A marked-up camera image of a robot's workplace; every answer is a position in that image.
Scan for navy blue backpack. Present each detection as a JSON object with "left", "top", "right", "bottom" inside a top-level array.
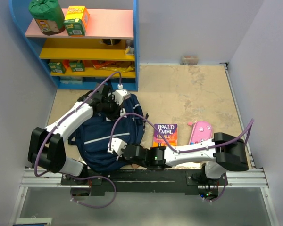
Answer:
[{"left": 68, "top": 94, "right": 145, "bottom": 173}]

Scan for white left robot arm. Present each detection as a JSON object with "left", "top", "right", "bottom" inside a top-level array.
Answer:
[{"left": 28, "top": 84, "right": 130, "bottom": 185}]

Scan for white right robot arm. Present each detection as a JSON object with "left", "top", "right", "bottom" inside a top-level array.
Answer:
[{"left": 111, "top": 132, "right": 249, "bottom": 185}]

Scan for Roald Dahl Charlie book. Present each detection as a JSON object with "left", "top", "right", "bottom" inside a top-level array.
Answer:
[{"left": 152, "top": 124, "right": 178, "bottom": 147}]

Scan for orange yellow snack packets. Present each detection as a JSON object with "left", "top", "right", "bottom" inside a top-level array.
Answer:
[{"left": 66, "top": 60, "right": 135, "bottom": 73}]

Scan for green box right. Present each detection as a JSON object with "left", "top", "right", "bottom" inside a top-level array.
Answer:
[{"left": 69, "top": 60, "right": 85, "bottom": 72}]

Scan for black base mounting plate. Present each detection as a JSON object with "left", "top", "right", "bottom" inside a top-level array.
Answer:
[{"left": 61, "top": 169, "right": 227, "bottom": 197}]

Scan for blue shelf unit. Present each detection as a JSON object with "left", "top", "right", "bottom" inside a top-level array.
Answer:
[{"left": 9, "top": 0, "right": 139, "bottom": 91}]

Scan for green box left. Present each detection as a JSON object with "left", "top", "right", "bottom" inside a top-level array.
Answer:
[{"left": 48, "top": 62, "right": 66, "bottom": 74}]

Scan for pink pencil case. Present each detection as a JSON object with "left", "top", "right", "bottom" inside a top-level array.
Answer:
[{"left": 187, "top": 121, "right": 213, "bottom": 145}]

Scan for yellow green carton box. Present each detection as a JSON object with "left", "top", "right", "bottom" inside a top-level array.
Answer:
[{"left": 64, "top": 6, "right": 90, "bottom": 36}]

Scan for green chips canister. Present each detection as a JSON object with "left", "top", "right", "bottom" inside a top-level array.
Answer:
[{"left": 29, "top": 0, "right": 65, "bottom": 36}]

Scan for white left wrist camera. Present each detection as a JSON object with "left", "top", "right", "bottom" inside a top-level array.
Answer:
[{"left": 113, "top": 84, "right": 131, "bottom": 106}]

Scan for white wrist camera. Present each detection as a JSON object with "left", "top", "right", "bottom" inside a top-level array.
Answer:
[
  {"left": 113, "top": 84, "right": 131, "bottom": 106},
  {"left": 107, "top": 137, "right": 127, "bottom": 157}
]

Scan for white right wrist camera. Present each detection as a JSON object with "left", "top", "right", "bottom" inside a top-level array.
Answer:
[{"left": 107, "top": 137, "right": 127, "bottom": 157}]

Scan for small brown box at wall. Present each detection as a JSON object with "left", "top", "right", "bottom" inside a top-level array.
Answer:
[{"left": 181, "top": 56, "right": 199, "bottom": 65}]

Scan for aluminium rail frame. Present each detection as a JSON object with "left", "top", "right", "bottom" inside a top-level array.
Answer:
[{"left": 9, "top": 64, "right": 277, "bottom": 226}]

